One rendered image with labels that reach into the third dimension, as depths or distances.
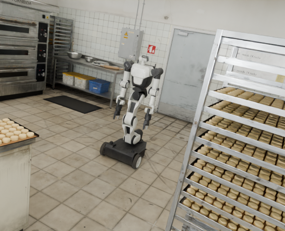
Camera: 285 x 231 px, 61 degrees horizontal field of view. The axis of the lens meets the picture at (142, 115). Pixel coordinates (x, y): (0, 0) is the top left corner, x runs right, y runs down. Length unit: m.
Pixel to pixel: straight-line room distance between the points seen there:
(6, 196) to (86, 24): 5.59
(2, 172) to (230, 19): 4.89
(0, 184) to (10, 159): 0.19
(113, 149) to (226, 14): 3.67
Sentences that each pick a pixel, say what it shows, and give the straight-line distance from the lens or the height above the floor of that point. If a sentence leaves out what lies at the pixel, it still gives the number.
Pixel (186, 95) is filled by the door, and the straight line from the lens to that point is 5.83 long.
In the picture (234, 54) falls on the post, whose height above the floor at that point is 1.71.
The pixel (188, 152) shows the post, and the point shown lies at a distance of 1.42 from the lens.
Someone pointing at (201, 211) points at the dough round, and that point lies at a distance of 1.62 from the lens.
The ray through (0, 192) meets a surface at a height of 0.53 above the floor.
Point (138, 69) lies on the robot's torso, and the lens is 3.24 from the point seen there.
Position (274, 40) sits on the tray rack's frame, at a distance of 1.26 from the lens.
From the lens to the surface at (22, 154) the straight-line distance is 1.96.
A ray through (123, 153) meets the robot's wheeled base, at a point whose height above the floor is 0.18.
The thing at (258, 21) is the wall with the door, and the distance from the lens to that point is 5.59.
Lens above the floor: 1.72
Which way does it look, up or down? 18 degrees down
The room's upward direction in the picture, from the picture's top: 11 degrees clockwise
